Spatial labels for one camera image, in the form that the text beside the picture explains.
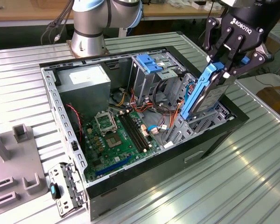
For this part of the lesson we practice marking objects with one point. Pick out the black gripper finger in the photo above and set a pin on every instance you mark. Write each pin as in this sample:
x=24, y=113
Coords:
x=211, y=35
x=231, y=78

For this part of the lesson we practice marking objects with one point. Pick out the hard disk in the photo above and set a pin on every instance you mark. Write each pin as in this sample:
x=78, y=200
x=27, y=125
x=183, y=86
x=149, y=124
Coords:
x=200, y=93

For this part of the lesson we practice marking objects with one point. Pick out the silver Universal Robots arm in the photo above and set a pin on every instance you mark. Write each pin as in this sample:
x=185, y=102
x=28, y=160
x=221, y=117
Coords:
x=95, y=21

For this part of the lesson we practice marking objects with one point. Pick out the grey metal disk bay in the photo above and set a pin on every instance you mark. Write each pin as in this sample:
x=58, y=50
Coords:
x=182, y=133

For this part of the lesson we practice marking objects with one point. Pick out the brown cardboard box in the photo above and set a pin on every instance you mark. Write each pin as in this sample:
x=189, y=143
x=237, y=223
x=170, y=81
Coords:
x=275, y=98

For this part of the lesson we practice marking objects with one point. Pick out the blue plastic drive latch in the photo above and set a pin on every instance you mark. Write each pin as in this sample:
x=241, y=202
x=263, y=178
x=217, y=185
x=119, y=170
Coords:
x=149, y=64

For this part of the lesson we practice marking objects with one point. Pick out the grey optical drive cage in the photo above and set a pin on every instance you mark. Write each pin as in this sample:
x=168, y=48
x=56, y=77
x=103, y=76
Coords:
x=142, y=79

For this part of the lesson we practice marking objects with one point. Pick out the black RAM slot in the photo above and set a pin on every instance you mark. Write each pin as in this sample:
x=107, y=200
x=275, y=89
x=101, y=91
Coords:
x=132, y=132
x=138, y=130
x=135, y=131
x=129, y=133

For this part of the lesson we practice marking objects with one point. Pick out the green motherboard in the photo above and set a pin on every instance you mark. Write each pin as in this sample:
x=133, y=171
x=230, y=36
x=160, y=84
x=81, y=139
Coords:
x=129, y=142

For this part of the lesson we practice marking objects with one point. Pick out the black open PC case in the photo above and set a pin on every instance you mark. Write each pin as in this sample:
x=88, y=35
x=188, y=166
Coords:
x=154, y=177

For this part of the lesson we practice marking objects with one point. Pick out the CPU socket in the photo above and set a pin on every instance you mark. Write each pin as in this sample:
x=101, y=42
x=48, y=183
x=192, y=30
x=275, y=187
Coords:
x=113, y=140

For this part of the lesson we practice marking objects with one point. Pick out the grey power supply unit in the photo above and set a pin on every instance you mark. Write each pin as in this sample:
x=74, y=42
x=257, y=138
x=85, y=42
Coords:
x=84, y=93

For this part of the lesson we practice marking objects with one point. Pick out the blue expansion slot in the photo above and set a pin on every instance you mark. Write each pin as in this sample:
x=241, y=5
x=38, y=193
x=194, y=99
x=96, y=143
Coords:
x=114, y=165

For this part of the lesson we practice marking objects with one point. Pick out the wooden desk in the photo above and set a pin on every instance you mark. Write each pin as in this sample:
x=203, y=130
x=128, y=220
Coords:
x=25, y=12

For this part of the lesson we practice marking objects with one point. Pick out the grey parts rack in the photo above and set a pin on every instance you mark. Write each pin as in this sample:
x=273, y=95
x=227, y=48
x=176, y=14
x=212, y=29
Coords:
x=14, y=163

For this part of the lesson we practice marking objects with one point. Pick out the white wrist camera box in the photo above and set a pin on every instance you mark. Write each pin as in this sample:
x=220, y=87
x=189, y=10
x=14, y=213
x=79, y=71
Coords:
x=238, y=2

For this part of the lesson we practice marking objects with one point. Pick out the black case switch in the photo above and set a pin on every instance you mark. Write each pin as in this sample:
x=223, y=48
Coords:
x=73, y=146

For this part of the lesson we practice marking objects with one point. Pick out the silver expansion bracket plate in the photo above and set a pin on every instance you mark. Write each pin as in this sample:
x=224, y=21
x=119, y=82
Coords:
x=58, y=171

